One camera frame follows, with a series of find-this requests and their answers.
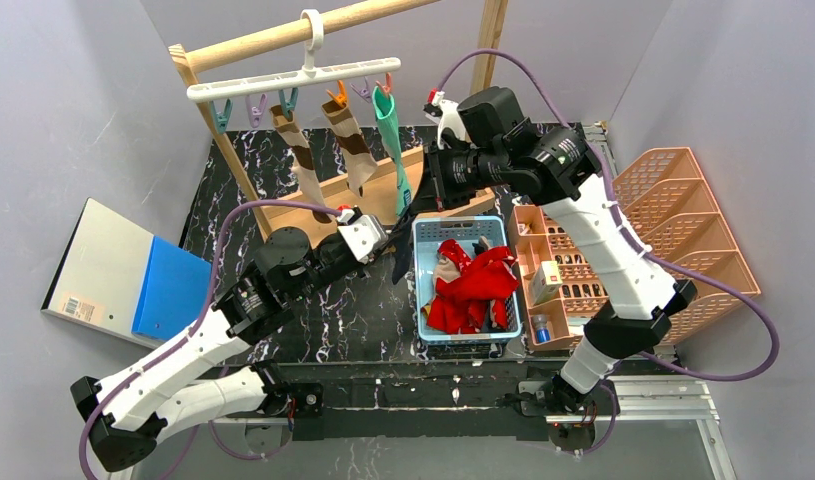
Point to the blue capped bottle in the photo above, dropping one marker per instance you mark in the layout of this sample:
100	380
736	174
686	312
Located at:
541	326

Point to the light blue perforated basket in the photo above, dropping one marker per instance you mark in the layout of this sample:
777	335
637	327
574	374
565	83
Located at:
427	236

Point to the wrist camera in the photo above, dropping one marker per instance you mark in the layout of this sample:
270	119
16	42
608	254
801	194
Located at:
443	112
363	233

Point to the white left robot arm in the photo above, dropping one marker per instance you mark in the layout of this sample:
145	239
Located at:
128	414

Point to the dark navy sock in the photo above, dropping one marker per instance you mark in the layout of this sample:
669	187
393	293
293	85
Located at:
403	254

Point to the red sock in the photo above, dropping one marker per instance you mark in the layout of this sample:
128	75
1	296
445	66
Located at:
477	299

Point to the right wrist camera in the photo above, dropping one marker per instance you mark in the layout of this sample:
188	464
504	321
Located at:
443	112

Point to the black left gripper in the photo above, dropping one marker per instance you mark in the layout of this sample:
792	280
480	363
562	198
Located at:
390	240

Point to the peach plastic desk organizer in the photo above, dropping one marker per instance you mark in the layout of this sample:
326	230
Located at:
671	206

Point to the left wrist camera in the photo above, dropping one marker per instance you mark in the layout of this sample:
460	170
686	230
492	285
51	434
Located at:
363	233

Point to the coral clothespin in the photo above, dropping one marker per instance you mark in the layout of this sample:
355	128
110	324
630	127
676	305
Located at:
384	85

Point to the lilac clothespin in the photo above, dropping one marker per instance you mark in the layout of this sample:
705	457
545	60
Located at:
256	107
365	92

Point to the teal clothespin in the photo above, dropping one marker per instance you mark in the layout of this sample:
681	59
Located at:
221	116
288	102

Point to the teal clothespin far left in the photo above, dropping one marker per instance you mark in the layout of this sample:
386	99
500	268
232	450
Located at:
221	116

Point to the beige brown sock left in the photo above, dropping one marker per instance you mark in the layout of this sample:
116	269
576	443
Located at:
303	167

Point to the wooden drying rack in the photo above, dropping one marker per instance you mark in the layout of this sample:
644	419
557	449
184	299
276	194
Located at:
310	29

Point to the beige brown sock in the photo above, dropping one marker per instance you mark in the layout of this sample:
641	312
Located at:
359	163
303	167

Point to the white plastic clip hanger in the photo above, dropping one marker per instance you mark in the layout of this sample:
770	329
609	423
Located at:
308	74

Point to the grey metal rail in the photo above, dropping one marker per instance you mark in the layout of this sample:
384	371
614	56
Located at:
597	134

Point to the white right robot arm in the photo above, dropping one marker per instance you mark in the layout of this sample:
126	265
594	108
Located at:
486	141

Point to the mint green patterned sock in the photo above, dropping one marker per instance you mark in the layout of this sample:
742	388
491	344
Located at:
388	126

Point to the orange clothespin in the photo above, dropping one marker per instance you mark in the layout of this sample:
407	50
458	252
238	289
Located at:
340	98

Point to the beige brown sock right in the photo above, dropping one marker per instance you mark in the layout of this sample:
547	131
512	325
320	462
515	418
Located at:
359	163

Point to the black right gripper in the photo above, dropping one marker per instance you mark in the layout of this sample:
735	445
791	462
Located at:
431	176

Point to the white cardboard box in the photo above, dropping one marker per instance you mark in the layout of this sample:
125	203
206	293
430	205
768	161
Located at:
544	283

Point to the beige sock in basket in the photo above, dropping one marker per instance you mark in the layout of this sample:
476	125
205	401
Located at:
445	271

